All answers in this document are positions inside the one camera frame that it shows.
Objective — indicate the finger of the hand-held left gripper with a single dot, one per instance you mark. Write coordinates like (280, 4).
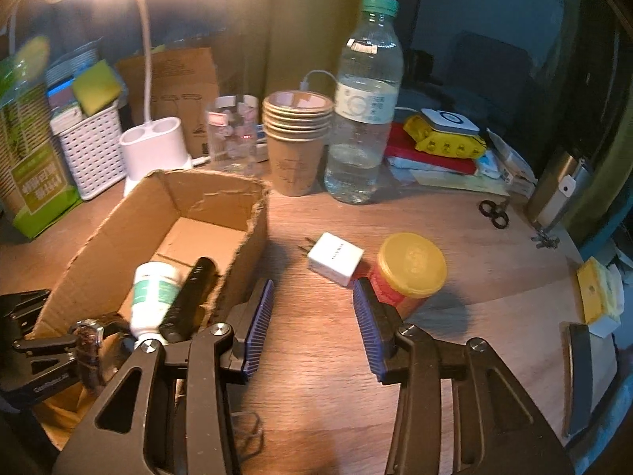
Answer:
(44, 344)
(24, 307)

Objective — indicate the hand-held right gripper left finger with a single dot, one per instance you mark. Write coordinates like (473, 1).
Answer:
(259, 321)

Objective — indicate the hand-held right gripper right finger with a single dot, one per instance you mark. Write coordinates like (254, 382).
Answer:
(368, 326)

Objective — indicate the silver wristwatch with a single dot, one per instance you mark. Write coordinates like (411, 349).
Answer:
(89, 344)

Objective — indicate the white plug charger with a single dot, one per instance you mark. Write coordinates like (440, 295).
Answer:
(334, 260)

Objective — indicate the black flashlight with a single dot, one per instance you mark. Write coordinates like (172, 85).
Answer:
(190, 292)

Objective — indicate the red jar with yellow lid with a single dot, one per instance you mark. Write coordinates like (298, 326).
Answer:
(410, 262)

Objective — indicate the white bottle with green label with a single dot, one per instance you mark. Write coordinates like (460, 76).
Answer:
(153, 297)

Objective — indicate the cardboard box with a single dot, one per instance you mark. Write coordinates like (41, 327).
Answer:
(207, 198)

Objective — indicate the clear hexagonal plastic piece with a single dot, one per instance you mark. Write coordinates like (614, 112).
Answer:
(246, 433)

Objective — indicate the green paper goods package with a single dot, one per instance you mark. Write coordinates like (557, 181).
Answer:
(34, 183)

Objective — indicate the white woven plastic basket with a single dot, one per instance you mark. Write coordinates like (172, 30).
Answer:
(89, 158)

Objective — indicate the stack of brown paper cups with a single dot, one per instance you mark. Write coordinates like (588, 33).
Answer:
(294, 163)

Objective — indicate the clear plastic water bottle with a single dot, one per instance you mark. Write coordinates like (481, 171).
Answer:
(356, 158)

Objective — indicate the red book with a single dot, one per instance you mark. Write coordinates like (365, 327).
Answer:
(405, 151)

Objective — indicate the clear printed plastic cup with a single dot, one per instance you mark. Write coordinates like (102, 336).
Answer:
(230, 133)

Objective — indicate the white tissue pack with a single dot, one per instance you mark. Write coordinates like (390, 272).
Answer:
(65, 119)

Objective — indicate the small metal clip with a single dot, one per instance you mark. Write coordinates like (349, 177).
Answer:
(544, 240)

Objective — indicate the white desk lamp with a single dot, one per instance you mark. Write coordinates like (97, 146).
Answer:
(153, 148)

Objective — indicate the pile of paper booklets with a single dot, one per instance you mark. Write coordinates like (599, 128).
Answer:
(504, 163)

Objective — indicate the blue packet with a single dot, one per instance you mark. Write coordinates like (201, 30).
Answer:
(62, 94)

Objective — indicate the black chair armrest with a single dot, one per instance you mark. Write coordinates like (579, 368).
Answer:
(578, 381)

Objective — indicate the yellow tissue box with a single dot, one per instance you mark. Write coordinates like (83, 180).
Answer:
(591, 287)

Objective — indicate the stainless steel thermos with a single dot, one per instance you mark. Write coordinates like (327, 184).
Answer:
(554, 193)

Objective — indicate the green yellow sponge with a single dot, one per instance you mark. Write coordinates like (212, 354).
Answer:
(96, 86)

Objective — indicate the brown printed cardboard sheet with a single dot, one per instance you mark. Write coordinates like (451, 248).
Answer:
(183, 89)

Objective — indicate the olive hanging cloth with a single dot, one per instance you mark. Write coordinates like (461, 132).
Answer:
(608, 183)

